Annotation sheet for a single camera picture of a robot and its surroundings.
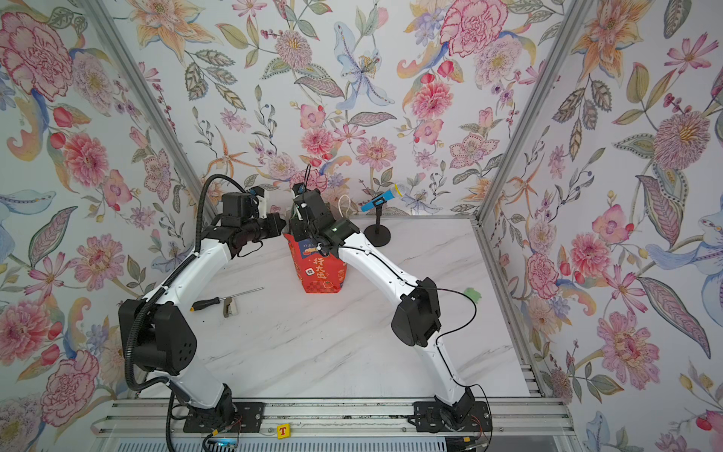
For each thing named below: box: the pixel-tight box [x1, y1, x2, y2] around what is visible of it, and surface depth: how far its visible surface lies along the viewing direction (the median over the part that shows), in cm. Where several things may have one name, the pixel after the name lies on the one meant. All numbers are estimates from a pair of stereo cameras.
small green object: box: [463, 287, 482, 305], surface depth 100 cm
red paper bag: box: [284, 233, 348, 294], surface depth 95 cm
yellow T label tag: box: [275, 423, 291, 440], surface depth 72 cm
